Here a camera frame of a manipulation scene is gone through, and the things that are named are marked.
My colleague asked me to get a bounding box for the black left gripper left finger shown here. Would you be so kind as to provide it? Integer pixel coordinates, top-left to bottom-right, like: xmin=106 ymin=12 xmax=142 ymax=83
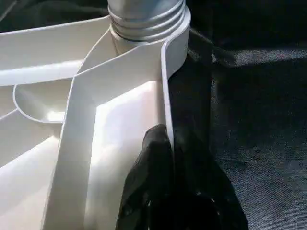
xmin=114 ymin=123 xmax=175 ymax=230

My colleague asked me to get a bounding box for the black mat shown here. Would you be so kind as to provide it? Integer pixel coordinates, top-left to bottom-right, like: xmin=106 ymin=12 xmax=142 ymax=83
xmin=0 ymin=0 xmax=307 ymax=230

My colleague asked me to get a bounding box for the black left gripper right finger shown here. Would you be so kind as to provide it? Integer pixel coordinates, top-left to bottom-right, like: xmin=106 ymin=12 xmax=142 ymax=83
xmin=172 ymin=131 xmax=248 ymax=230

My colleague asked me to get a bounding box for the white plastic table leg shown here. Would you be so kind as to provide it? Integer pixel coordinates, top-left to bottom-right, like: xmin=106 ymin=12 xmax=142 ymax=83
xmin=106 ymin=0 xmax=188 ymax=43

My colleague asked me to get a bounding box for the white plastic table top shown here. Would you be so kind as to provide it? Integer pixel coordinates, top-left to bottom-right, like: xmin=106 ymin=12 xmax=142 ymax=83
xmin=0 ymin=11 xmax=192 ymax=230

